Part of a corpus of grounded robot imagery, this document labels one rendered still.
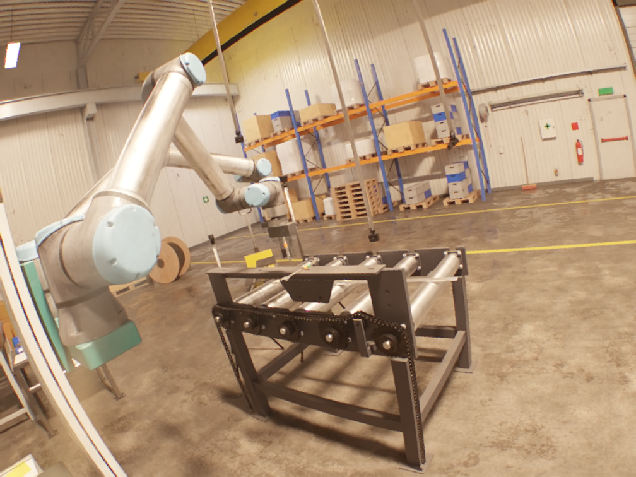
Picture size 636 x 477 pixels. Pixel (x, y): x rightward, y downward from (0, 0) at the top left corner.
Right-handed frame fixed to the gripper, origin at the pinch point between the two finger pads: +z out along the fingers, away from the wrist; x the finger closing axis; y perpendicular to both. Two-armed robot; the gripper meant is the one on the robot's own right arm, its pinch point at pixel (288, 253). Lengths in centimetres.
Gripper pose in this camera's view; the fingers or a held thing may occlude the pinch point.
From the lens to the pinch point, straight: 152.8
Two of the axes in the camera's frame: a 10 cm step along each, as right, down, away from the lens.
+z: 2.3, 9.5, 1.9
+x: -7.8, 0.7, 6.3
